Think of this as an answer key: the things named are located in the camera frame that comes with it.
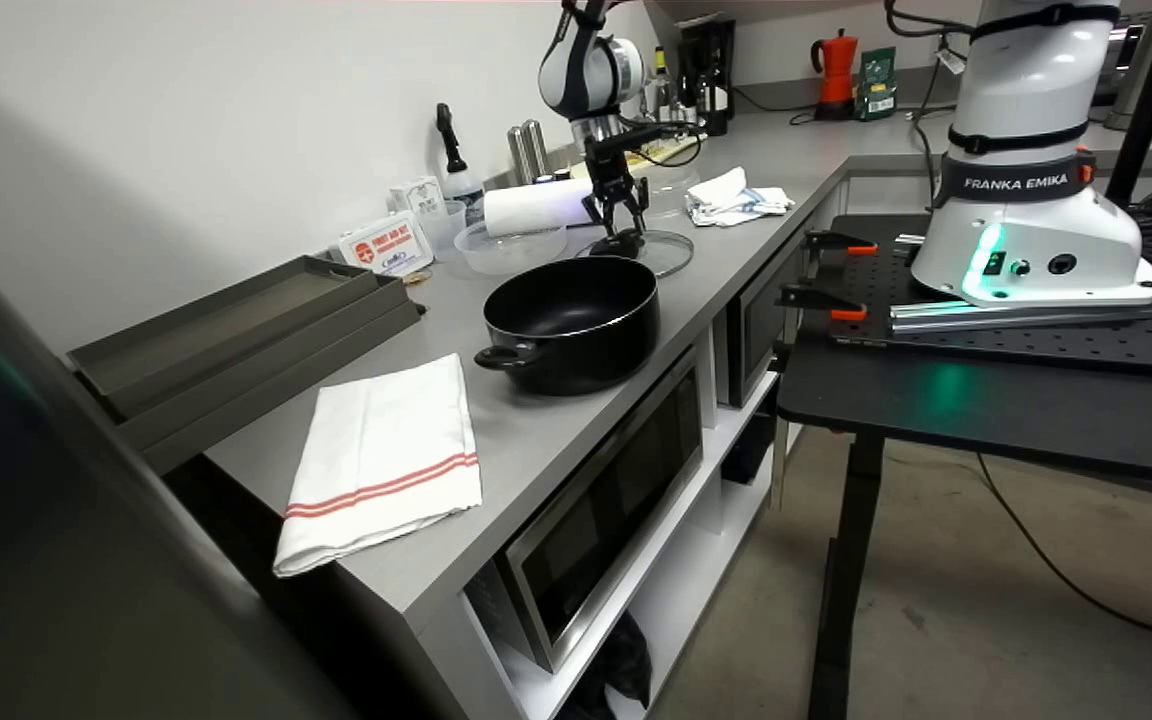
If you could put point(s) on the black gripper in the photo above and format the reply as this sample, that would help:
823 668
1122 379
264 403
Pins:
606 156

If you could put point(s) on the glass pot lid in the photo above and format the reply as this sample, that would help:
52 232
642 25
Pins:
662 252

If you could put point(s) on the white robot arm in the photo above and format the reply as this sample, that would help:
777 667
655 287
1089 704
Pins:
1013 216

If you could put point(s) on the black cooking pot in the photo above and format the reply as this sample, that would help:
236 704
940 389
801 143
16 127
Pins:
575 326

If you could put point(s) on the red moka pot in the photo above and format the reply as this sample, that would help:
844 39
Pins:
834 72

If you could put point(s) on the clear plastic bowl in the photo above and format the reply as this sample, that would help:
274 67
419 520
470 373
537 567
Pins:
486 252

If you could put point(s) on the blue striped white towel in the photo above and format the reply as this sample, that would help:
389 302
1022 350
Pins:
728 196

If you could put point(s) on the white paper towel roll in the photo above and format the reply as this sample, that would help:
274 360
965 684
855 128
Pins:
532 210

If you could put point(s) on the right steel shaker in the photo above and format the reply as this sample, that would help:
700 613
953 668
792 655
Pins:
537 148

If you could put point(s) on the steel shaker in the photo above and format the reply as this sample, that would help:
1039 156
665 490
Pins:
537 148
520 163

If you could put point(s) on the left steel shaker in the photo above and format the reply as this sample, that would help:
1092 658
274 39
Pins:
520 163

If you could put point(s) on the black-top spray bottle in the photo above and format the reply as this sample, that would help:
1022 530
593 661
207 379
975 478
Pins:
457 176

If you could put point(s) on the small white carton box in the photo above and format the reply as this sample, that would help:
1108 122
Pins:
420 196

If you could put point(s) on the red white first aid box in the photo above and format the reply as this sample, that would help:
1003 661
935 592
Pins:
389 245

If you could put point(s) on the upper orange black clamp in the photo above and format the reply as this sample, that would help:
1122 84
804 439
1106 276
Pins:
841 243

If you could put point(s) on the orange black clamp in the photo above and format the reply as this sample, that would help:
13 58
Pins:
834 304
841 243

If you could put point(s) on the lower orange black clamp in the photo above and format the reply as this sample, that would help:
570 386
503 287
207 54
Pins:
834 304

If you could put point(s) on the red striped white towel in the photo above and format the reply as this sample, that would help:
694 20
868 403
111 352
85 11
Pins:
383 458

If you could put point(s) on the built-in microwave oven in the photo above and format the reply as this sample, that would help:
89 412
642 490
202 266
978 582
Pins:
564 559

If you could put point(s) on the dark grey stacked trays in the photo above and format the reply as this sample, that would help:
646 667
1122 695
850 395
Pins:
191 379

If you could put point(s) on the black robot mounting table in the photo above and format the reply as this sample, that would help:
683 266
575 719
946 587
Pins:
1066 412

